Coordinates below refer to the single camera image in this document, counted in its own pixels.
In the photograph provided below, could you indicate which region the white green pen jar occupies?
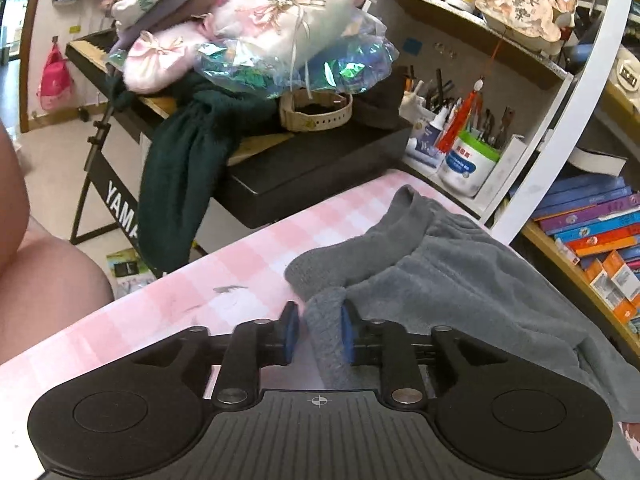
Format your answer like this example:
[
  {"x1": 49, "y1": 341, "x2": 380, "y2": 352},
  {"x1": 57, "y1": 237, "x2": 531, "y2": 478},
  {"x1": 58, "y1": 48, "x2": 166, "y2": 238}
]
[{"x1": 438, "y1": 130, "x2": 500, "y2": 197}]

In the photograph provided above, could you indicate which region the lower white orange box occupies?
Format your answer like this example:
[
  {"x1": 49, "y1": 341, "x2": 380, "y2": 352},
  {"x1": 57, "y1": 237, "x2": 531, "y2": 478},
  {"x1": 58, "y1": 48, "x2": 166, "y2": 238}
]
[{"x1": 585, "y1": 259, "x2": 637, "y2": 324}]

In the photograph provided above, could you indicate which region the white bookshelf unit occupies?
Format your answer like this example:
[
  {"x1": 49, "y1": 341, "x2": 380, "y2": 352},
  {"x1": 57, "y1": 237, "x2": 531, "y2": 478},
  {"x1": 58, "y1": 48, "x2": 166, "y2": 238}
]
[{"x1": 364, "y1": 0, "x2": 631, "y2": 244}]

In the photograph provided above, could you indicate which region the pink cartoon table mat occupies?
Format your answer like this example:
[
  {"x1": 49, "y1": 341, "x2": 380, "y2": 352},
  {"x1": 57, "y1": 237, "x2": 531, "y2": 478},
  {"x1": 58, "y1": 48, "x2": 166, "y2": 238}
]
[{"x1": 0, "y1": 168, "x2": 640, "y2": 466}]

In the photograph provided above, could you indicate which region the black Yamaha keyboard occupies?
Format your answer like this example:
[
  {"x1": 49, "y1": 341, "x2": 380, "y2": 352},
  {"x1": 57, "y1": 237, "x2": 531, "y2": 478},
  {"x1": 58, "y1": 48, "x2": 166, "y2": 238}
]
[{"x1": 65, "y1": 30, "x2": 409, "y2": 272}]

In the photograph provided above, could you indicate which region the upper white orange box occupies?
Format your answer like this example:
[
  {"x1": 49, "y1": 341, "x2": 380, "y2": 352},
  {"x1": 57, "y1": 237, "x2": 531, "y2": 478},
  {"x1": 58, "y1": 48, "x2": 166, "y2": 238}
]
[{"x1": 602, "y1": 250, "x2": 640, "y2": 307}]

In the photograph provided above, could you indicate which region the beige watch strap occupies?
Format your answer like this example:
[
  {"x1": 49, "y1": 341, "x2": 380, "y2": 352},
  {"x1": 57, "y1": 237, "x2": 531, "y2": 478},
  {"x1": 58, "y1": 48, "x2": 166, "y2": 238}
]
[{"x1": 278, "y1": 88, "x2": 355, "y2": 134}]

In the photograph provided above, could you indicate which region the red hanging tassel charm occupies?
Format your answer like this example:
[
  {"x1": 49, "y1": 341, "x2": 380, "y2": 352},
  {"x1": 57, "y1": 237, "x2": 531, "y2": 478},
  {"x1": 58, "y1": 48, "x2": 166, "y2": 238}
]
[{"x1": 435, "y1": 35, "x2": 504, "y2": 154}]

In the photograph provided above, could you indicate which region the dark green knit scarf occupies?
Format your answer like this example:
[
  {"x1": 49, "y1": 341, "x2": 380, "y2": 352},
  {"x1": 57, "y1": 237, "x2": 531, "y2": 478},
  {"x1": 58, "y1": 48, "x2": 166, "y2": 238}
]
[{"x1": 138, "y1": 70, "x2": 281, "y2": 273}]

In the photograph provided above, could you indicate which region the pink white plush pillow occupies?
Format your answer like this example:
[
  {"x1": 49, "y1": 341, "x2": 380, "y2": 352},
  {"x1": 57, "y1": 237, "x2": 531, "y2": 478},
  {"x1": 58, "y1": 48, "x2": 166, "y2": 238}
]
[{"x1": 113, "y1": 0, "x2": 364, "y2": 94}]

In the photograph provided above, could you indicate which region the grey hooded sweatshirt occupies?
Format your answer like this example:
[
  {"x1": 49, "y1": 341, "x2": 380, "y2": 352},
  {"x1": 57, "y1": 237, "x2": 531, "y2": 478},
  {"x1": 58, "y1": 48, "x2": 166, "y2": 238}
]
[{"x1": 284, "y1": 185, "x2": 639, "y2": 422}]

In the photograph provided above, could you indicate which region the white orange box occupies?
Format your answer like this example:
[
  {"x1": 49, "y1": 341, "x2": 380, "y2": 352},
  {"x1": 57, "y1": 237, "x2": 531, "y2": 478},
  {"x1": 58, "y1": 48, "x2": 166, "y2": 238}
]
[
  {"x1": 585, "y1": 259, "x2": 637, "y2": 324},
  {"x1": 602, "y1": 250, "x2": 640, "y2": 307}
]

